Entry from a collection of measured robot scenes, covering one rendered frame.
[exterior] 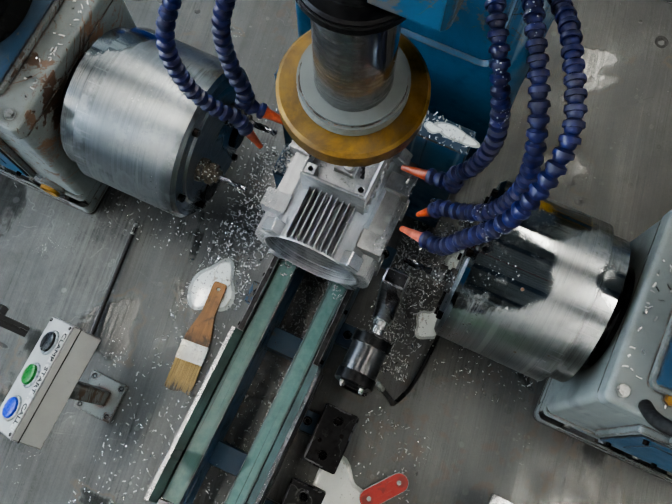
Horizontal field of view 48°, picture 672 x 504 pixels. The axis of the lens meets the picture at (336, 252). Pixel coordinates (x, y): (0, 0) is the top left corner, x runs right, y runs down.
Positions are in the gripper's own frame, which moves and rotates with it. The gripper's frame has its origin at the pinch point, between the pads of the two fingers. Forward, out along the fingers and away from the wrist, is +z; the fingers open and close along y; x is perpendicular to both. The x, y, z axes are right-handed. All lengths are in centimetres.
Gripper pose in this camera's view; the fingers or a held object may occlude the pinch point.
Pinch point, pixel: (1, 319)
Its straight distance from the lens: 111.0
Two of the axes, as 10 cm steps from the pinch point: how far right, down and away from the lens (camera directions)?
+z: 5.8, 4.6, 6.7
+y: 4.2, -8.7, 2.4
